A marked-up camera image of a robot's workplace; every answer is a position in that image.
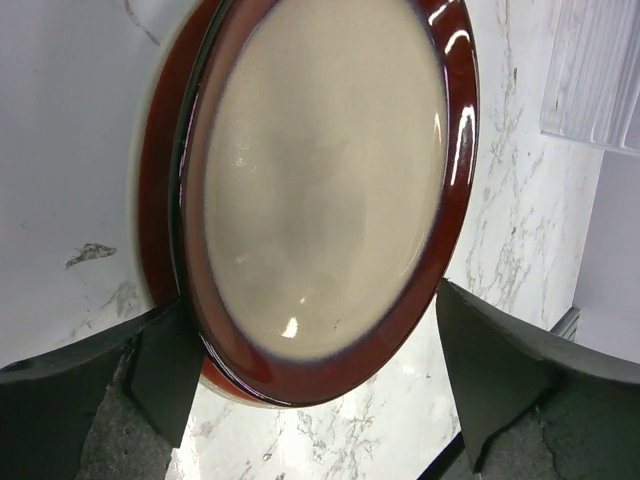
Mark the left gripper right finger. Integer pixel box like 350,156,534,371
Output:
436,280,639,479

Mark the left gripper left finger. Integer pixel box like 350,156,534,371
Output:
1,301,204,479

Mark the red and teal floral plate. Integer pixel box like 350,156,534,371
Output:
133,1,278,408

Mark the dark red plate front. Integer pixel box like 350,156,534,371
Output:
169,1,479,407

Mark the clear dish rack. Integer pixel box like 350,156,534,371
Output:
540,1,639,157

